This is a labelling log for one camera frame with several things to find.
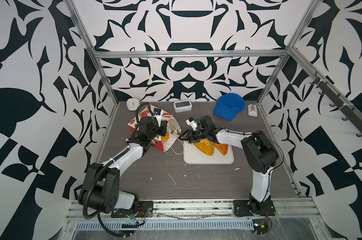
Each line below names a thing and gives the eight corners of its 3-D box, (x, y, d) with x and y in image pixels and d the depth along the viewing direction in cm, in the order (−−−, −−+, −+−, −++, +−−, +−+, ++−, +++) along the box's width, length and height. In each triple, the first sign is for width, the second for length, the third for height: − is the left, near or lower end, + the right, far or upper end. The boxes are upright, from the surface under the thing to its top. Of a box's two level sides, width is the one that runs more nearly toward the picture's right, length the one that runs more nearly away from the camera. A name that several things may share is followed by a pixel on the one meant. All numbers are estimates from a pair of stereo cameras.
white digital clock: (174, 113, 114) (174, 110, 111) (173, 104, 120) (172, 101, 117) (192, 111, 116) (193, 107, 113) (190, 102, 122) (190, 99, 119)
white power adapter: (248, 115, 114) (249, 113, 113) (247, 105, 121) (248, 103, 120) (256, 117, 114) (257, 115, 112) (255, 106, 121) (256, 104, 119)
